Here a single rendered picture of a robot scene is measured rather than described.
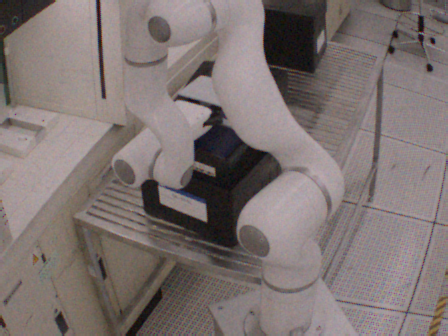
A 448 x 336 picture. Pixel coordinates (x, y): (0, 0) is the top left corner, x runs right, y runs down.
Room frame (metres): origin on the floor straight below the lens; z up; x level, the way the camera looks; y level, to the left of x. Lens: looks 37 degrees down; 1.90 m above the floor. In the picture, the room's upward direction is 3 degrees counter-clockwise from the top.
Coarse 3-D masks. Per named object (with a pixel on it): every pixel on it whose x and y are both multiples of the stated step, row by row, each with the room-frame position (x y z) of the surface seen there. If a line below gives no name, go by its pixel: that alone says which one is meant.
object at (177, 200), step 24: (264, 168) 1.32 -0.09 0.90; (144, 192) 1.34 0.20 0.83; (168, 192) 1.29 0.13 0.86; (192, 192) 1.25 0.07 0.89; (216, 192) 1.21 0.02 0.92; (240, 192) 1.22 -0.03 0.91; (168, 216) 1.30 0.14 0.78; (192, 216) 1.26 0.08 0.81; (216, 216) 1.22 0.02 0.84; (216, 240) 1.22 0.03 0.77
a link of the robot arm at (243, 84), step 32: (224, 0) 1.02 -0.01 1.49; (256, 0) 1.06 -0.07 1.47; (224, 32) 1.04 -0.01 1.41; (256, 32) 1.02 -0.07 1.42; (224, 64) 0.98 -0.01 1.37; (256, 64) 0.97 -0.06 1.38; (224, 96) 0.95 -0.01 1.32; (256, 96) 0.94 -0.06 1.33; (256, 128) 0.92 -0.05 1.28; (288, 128) 0.93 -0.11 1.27; (288, 160) 0.95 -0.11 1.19; (320, 160) 0.94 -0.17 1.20
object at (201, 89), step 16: (208, 80) 1.43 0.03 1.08; (192, 96) 1.36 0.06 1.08; (208, 96) 1.35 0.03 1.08; (240, 144) 1.30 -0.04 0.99; (208, 160) 1.27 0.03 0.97; (224, 160) 1.24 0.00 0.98; (240, 160) 1.29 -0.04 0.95; (256, 160) 1.35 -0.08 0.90; (192, 176) 1.29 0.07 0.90; (208, 176) 1.27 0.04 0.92; (224, 176) 1.24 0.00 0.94; (240, 176) 1.29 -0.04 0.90
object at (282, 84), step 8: (208, 64) 1.94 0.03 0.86; (200, 72) 1.88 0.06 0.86; (208, 72) 1.88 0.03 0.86; (272, 72) 1.87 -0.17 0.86; (280, 72) 1.87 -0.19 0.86; (192, 80) 1.83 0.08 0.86; (280, 80) 1.81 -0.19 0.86; (280, 88) 1.77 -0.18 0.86; (288, 88) 1.87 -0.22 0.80; (288, 96) 1.87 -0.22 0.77
